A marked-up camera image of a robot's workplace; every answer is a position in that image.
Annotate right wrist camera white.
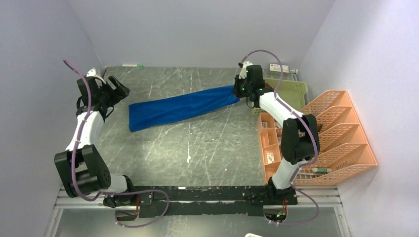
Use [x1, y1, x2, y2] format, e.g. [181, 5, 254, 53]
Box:
[238, 61, 253, 79]

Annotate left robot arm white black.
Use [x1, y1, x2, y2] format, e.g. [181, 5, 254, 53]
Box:
[54, 76, 137, 205]

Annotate green plastic basket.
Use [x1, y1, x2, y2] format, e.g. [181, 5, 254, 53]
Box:
[251, 78, 308, 116]

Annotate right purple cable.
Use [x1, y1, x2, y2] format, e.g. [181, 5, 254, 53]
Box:
[241, 49, 320, 226]

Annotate blue towel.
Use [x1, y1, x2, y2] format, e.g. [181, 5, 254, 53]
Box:
[128, 85, 240, 132]

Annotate white red box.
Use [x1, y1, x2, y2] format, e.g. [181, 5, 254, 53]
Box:
[269, 64, 290, 74]

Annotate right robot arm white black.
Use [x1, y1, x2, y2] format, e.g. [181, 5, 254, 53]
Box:
[232, 61, 320, 204]

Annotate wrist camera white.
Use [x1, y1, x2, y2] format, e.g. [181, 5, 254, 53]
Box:
[86, 67, 107, 84]
[238, 61, 253, 79]

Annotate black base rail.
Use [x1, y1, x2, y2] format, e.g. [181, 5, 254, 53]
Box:
[104, 185, 298, 219]

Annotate white green marker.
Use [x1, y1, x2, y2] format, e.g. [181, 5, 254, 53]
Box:
[121, 64, 143, 67]

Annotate orange file organizer rack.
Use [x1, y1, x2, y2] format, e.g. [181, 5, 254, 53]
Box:
[294, 90, 377, 186]

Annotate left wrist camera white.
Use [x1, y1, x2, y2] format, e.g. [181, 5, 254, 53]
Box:
[86, 67, 107, 84]

